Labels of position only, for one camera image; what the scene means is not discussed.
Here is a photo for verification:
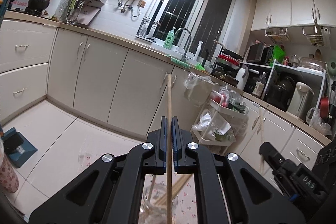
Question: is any green soap bottle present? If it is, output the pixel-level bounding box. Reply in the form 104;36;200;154
163;27;176;50

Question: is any green bag on shelf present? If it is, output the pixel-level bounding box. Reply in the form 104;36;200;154
272;45;285;64

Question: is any floral covered bin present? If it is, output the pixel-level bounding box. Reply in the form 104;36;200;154
0;140;19;193

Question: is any clear glass jar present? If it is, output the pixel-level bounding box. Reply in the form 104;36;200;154
138;184;167;224

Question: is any clear plastic bottle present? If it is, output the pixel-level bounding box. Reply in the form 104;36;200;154
252;72;267;98

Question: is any white plastic jug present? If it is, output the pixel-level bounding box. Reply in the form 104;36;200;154
235;65;249;90

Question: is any white rolling cart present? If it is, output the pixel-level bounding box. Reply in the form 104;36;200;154
191;86;249;155

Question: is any chrome kitchen faucet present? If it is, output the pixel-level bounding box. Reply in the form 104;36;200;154
175;27;192;63

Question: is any black rice cooker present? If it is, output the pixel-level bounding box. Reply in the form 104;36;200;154
267;76;295;112

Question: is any white spray bottle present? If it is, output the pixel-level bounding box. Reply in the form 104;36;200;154
193;41;203;61

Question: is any window with bars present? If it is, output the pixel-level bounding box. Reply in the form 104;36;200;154
150;0;235;61

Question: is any crumpled clear plastic bag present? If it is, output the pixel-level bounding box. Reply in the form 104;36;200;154
305;107;332;136

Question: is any hanging wire basket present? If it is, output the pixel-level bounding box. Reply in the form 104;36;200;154
264;27;290;44

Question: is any red frying pan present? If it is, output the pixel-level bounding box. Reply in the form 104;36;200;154
319;97;329;119

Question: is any wire dish basket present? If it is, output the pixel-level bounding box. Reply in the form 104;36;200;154
135;16;161;43

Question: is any green cleaning cloth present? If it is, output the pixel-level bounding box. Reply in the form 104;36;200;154
166;55;191;70

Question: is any blue dustpan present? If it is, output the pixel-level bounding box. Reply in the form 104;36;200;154
1;127;38;168

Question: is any wall spice rack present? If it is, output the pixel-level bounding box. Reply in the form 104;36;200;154
60;0;107;28

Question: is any hanging trash bag bin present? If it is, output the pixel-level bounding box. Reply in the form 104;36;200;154
183;72;215;107

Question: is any black microwave oven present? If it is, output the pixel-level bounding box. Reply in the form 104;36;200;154
246;42;274;65

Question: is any white counter shelf rack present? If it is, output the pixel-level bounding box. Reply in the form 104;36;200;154
241;62;326;107

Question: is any red lidded pan stack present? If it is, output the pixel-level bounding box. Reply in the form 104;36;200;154
211;40;243;87

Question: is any cherry print tablecloth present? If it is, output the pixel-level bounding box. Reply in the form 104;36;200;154
143;173;198;223

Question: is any black wok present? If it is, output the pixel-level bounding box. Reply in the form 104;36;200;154
25;0;50;16

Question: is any white electric kettle pot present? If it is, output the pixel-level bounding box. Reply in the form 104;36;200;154
286;82;314;122

